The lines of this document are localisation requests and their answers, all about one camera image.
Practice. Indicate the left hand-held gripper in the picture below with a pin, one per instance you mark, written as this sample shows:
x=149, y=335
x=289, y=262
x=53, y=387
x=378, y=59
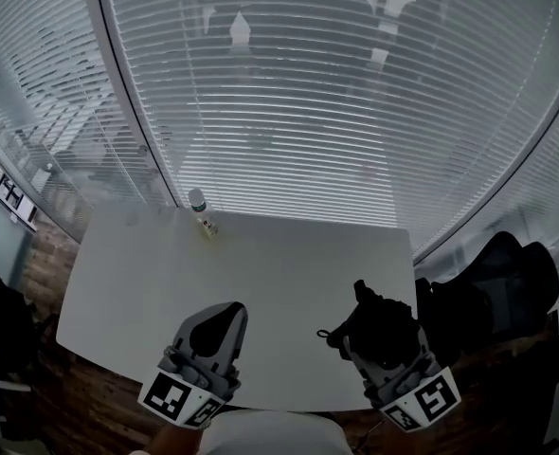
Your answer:
x=166, y=391

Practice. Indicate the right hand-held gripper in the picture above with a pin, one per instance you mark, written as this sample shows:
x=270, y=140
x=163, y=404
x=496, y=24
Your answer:
x=433, y=396

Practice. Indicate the person's left forearm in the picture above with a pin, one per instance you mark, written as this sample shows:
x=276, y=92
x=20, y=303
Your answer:
x=170, y=441

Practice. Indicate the white table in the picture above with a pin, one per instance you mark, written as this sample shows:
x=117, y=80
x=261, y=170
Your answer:
x=270, y=273

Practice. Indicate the black office chair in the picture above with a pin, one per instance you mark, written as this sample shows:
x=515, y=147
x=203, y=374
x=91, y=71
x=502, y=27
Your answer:
x=5, y=330
x=488, y=292

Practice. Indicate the person's white shirt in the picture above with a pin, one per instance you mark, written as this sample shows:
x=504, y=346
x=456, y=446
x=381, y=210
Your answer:
x=275, y=434

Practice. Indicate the clear plastic bottle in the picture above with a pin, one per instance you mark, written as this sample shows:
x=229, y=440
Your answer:
x=203, y=216

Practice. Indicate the white window blinds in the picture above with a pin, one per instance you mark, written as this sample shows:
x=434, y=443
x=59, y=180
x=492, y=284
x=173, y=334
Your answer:
x=535, y=197
x=33, y=64
x=474, y=112

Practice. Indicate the black stair railing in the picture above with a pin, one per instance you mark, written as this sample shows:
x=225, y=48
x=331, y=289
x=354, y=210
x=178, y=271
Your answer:
x=5, y=187

